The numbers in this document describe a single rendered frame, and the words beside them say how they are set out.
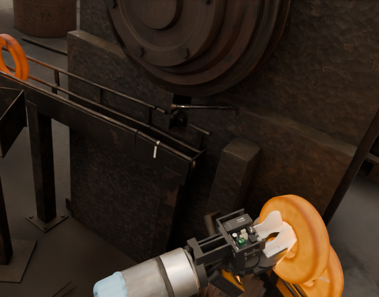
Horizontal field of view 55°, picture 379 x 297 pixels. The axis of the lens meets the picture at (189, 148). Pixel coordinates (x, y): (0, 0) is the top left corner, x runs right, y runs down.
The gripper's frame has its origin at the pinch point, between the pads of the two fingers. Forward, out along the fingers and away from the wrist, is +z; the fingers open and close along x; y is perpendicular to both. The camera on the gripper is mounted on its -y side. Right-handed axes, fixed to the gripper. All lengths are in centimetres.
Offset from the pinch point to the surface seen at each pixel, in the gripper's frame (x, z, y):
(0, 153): 65, -53, -11
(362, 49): 23.8, 32.4, 17.1
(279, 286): 1.4, 0.5, -22.6
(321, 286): -5.8, 4.3, -13.6
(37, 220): 93, -60, -71
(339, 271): -5.9, 7.5, -10.1
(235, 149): 30.3, 4.8, -5.9
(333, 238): 46, 73, -107
